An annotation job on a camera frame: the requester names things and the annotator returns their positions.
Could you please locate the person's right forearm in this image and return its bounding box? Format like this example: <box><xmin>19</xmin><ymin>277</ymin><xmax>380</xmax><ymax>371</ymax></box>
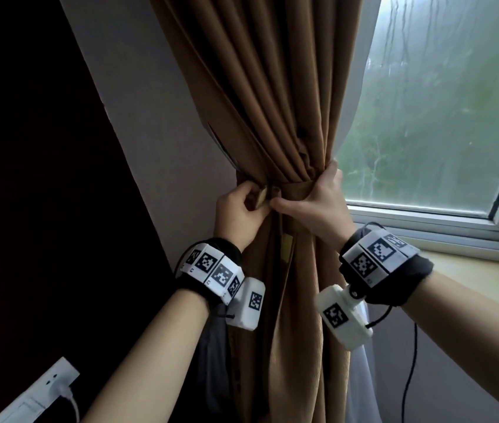
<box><xmin>401</xmin><ymin>271</ymin><xmax>499</xmax><ymax>423</ymax></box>

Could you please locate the brown curtain tieback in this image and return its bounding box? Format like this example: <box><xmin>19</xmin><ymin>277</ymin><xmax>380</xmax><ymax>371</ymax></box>
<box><xmin>235</xmin><ymin>172</ymin><xmax>320</xmax><ymax>211</ymax></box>

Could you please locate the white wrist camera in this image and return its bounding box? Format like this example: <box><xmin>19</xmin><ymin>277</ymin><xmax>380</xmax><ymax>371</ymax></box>
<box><xmin>225</xmin><ymin>277</ymin><xmax>267</xmax><ymax>332</ymax></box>
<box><xmin>314</xmin><ymin>284</ymin><xmax>374</xmax><ymax>352</ymax></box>

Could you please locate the white sheer curtain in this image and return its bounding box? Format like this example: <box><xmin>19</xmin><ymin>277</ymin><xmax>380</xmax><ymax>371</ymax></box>
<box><xmin>332</xmin><ymin>0</ymin><xmax>383</xmax><ymax>423</ymax></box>

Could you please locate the white window frame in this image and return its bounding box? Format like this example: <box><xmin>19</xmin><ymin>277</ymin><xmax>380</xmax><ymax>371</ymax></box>
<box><xmin>345</xmin><ymin>111</ymin><xmax>499</xmax><ymax>267</ymax></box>

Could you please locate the person's right hand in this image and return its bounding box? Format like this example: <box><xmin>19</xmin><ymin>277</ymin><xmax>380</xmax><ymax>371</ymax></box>
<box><xmin>269</xmin><ymin>159</ymin><xmax>357</xmax><ymax>252</ymax></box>

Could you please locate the beige window sill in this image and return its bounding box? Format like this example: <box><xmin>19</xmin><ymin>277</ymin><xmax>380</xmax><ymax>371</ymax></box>
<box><xmin>416</xmin><ymin>250</ymin><xmax>499</xmax><ymax>321</ymax></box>

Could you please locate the black wristband with marker tags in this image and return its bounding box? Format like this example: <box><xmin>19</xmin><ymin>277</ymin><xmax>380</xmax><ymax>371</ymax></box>
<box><xmin>338</xmin><ymin>222</ymin><xmax>434</xmax><ymax>307</ymax></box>
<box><xmin>174</xmin><ymin>237</ymin><xmax>246</xmax><ymax>310</ymax></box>

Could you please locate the white wall socket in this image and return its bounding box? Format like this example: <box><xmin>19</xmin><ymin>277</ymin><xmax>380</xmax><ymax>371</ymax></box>
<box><xmin>0</xmin><ymin>357</ymin><xmax>81</xmax><ymax>423</ymax></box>

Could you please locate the dark grey cloth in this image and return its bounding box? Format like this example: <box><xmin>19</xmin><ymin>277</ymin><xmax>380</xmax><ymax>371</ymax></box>
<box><xmin>174</xmin><ymin>304</ymin><xmax>238</xmax><ymax>423</ymax></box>

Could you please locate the white plug with cable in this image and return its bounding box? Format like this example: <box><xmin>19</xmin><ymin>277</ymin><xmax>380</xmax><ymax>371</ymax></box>
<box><xmin>48</xmin><ymin>383</ymin><xmax>81</xmax><ymax>423</ymax></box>

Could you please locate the wet window glass pane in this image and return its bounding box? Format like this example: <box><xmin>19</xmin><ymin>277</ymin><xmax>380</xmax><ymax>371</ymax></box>
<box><xmin>335</xmin><ymin>0</ymin><xmax>499</xmax><ymax>217</ymax></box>

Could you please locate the person's left hand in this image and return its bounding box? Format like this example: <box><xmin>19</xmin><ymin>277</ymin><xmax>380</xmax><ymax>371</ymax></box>
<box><xmin>214</xmin><ymin>181</ymin><xmax>272</xmax><ymax>253</ymax></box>

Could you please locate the black cable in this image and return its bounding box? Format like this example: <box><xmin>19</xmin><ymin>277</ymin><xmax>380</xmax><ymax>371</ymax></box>
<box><xmin>400</xmin><ymin>321</ymin><xmax>419</xmax><ymax>423</ymax></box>

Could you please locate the brown curtain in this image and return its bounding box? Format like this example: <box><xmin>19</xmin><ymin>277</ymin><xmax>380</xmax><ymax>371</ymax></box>
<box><xmin>148</xmin><ymin>0</ymin><xmax>365</xmax><ymax>423</ymax></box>

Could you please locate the person's left forearm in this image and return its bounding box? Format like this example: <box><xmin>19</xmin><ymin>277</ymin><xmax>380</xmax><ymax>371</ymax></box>
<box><xmin>81</xmin><ymin>288</ymin><xmax>211</xmax><ymax>423</ymax></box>

